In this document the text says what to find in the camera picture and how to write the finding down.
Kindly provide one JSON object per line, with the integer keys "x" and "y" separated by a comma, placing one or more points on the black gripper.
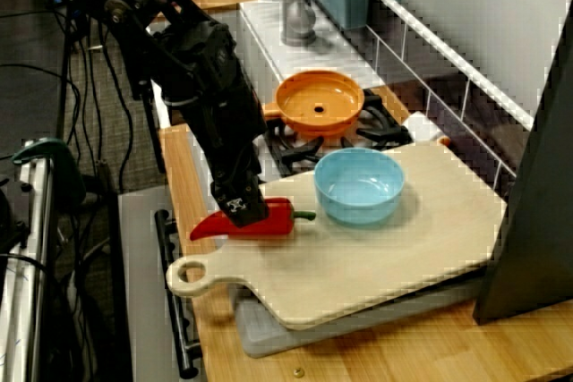
{"x": 228, "y": 140}

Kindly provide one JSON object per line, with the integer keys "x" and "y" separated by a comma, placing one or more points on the red toy chili pepper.
{"x": 279, "y": 225}

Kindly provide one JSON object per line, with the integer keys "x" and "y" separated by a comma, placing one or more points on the light blue plastic bowl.
{"x": 358, "y": 207}

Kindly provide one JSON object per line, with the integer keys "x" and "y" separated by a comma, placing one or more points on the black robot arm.
{"x": 134, "y": 19}

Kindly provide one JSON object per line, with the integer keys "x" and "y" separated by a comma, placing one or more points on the white toy oven cabinet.
{"x": 143, "y": 265}

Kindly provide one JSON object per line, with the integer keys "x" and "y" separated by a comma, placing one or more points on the orange toy frying pan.
{"x": 309, "y": 98}

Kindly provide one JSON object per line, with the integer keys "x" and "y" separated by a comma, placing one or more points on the pale wooden cutting board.
{"x": 358, "y": 265}

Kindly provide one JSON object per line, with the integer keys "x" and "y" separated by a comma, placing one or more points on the black burner grate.
{"x": 380, "y": 131}

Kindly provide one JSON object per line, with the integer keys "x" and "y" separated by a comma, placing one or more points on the white toy sink unit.
{"x": 322, "y": 60}

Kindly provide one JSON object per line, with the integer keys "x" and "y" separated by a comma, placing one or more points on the brass screw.
{"x": 297, "y": 372}

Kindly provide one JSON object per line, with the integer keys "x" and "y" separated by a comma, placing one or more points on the grey toy faucet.
{"x": 295, "y": 15}

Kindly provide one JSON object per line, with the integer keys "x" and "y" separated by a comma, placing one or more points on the small orange toy piece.
{"x": 443, "y": 140}

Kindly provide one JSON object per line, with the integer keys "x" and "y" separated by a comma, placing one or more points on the wooden countertop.
{"x": 403, "y": 355}

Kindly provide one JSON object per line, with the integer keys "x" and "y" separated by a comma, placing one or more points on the black clamp block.
{"x": 9, "y": 221}

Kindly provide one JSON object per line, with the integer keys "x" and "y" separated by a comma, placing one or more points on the black upright panel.
{"x": 537, "y": 221}

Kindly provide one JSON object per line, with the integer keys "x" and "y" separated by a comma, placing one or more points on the black upright post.
{"x": 154, "y": 145}

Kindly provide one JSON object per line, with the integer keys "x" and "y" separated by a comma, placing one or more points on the aluminium frame rail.
{"x": 27, "y": 265}

